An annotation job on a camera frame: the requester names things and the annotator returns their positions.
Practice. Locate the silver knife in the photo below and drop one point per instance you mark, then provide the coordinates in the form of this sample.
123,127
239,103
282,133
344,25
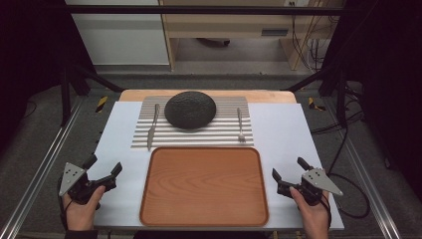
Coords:
153,127

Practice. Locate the light wooden table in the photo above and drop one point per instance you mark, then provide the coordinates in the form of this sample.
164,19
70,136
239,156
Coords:
265,96

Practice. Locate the person's right hand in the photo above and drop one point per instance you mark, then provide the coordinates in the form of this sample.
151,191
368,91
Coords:
315,220

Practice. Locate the person's left hand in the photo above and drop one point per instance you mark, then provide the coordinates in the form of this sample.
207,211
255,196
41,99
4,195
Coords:
81,215

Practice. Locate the light wooden desk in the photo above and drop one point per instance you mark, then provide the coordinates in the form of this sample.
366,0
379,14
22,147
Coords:
225,25

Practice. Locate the white cabinet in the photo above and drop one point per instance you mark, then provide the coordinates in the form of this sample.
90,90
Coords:
122,40

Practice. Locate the metal floor rail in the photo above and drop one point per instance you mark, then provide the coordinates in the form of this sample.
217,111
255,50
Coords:
386,229
38,176

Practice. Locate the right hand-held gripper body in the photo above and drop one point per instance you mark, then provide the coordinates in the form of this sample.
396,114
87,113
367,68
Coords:
318,181

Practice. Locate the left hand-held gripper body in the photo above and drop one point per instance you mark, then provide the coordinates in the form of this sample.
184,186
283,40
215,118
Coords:
71,179

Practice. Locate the grey white striped placemat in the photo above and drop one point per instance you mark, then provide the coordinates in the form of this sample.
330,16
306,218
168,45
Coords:
199,136

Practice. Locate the black metal stand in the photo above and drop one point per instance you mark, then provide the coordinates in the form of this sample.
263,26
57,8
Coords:
341,99
65,99

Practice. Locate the brown wooden tray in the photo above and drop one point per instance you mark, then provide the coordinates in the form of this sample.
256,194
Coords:
205,189

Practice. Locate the black curtain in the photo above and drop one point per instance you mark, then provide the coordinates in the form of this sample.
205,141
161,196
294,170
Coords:
30,49
391,83

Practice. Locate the black textured plate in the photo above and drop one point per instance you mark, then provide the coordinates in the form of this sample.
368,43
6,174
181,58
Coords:
190,110

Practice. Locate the grey black floor object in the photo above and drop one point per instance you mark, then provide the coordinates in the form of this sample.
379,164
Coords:
212,41

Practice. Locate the silver fork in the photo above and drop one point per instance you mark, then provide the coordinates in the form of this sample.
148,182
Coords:
239,120

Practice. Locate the black horizontal bar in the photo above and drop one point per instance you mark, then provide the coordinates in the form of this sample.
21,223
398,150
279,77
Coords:
199,10

